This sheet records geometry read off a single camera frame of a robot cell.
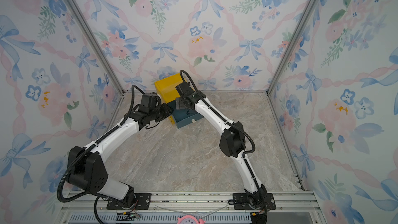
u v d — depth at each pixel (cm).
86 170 43
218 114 60
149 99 65
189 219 68
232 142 57
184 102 85
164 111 75
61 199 38
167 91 90
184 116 83
